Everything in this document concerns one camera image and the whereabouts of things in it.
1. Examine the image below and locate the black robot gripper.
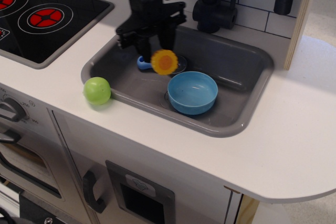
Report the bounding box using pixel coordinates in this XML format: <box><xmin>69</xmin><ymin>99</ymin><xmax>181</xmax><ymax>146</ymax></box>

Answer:
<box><xmin>115</xmin><ymin>0</ymin><xmax>186</xmax><ymax>63</ymax></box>

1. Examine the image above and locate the yellow toy corn piece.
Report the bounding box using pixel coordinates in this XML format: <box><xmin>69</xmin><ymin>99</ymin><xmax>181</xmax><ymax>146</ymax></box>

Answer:
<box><xmin>151</xmin><ymin>49</ymin><xmax>179</xmax><ymax>75</ymax></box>

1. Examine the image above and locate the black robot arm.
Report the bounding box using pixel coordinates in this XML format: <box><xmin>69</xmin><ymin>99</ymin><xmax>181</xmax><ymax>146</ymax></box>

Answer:
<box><xmin>116</xmin><ymin>0</ymin><xmax>186</xmax><ymax>63</ymax></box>

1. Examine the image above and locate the blue plastic bowl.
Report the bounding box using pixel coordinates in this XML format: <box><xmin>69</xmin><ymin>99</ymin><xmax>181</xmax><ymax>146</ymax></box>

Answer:
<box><xmin>167</xmin><ymin>71</ymin><xmax>218</xmax><ymax>115</ymax></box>

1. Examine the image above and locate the grey plastic sink basin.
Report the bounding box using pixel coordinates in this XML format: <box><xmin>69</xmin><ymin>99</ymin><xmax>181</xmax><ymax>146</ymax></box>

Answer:
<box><xmin>81</xmin><ymin>26</ymin><xmax>274</xmax><ymax>137</ymax></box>

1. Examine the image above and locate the black toy faucet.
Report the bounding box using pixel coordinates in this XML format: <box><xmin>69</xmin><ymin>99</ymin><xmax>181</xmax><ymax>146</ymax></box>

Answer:
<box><xmin>193</xmin><ymin>0</ymin><xmax>293</xmax><ymax>34</ymax></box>

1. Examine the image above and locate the green toy apple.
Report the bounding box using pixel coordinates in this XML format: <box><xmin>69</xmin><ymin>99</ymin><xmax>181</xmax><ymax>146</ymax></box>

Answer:
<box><xmin>83</xmin><ymin>77</ymin><xmax>111</xmax><ymax>105</ymax></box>

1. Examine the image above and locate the black toy stovetop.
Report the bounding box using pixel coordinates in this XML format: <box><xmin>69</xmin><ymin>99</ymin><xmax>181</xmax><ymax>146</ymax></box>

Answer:
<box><xmin>1</xmin><ymin>0</ymin><xmax>114</xmax><ymax>69</ymax></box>

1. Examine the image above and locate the grey dishwasher panel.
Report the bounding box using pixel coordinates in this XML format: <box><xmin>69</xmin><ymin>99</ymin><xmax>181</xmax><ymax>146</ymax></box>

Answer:
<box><xmin>106</xmin><ymin>161</ymin><xmax>176</xmax><ymax>224</ymax></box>

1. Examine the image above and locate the grey oven knob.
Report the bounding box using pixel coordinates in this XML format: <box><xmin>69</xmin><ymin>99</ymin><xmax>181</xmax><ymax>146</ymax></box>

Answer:
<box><xmin>1</xmin><ymin>98</ymin><xmax>27</xmax><ymax>122</ymax></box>

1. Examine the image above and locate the light wooden side panel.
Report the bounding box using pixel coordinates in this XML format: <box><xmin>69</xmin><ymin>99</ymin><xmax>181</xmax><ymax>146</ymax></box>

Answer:
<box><xmin>283</xmin><ymin>0</ymin><xmax>313</xmax><ymax>70</ymax></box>

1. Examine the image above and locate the blue handled grey scoop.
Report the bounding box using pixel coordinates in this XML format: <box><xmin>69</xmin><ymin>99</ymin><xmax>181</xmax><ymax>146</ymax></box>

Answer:
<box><xmin>136</xmin><ymin>56</ymin><xmax>187</xmax><ymax>74</ymax></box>

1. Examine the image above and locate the black cabinet door handle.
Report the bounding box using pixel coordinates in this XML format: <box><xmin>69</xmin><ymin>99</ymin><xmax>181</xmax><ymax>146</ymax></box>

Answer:
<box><xmin>82</xmin><ymin>171</ymin><xmax>106</xmax><ymax>214</ymax></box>

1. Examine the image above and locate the grey oven door handle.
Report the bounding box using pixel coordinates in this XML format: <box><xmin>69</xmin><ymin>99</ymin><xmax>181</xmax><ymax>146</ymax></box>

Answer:
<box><xmin>0</xmin><ymin>130</ymin><xmax>21</xmax><ymax>144</ymax></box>

